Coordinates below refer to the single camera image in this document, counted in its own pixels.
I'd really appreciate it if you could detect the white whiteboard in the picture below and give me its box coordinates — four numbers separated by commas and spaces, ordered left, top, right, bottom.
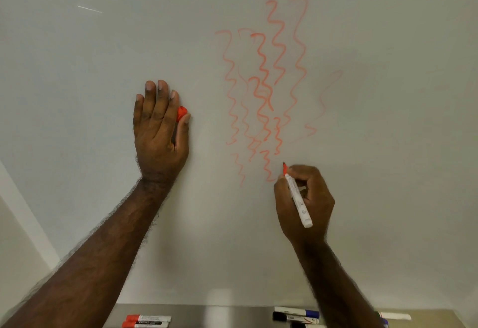
0, 0, 478, 312

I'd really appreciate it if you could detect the person's right hand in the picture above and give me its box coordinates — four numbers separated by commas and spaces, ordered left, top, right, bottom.
273, 164, 336, 246

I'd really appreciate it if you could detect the person's left forearm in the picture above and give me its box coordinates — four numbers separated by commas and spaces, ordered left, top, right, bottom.
0, 178, 172, 328

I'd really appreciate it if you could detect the person's right forearm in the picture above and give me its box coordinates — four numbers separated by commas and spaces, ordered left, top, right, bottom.
295, 241, 383, 328

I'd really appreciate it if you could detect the red whiteboard marker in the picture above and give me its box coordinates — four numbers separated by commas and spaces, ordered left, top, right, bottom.
282, 162, 314, 229
122, 321, 169, 328
126, 315, 172, 323

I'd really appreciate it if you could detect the metal marker tray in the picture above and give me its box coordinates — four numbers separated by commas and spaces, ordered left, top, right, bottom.
112, 304, 468, 328

